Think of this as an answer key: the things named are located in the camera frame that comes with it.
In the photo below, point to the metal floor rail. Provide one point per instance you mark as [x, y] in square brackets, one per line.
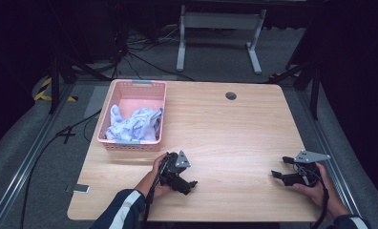
[25, 165]
[333, 168]

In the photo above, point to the black metal stand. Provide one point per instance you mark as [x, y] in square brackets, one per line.
[314, 92]
[54, 86]

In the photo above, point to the pink plastic basket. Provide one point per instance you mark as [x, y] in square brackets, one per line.
[139, 89]

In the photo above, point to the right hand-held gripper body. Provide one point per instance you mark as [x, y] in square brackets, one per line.
[308, 173]

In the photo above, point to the grey metal table frame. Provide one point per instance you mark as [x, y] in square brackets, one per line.
[220, 20]

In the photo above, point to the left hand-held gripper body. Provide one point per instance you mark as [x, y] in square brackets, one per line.
[171, 170]

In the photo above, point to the person's left hand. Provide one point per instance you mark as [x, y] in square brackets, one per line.
[152, 186]

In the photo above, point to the person's right hand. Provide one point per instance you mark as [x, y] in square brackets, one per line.
[324, 194]

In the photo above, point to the white printed towel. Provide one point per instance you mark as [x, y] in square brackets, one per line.
[136, 125]

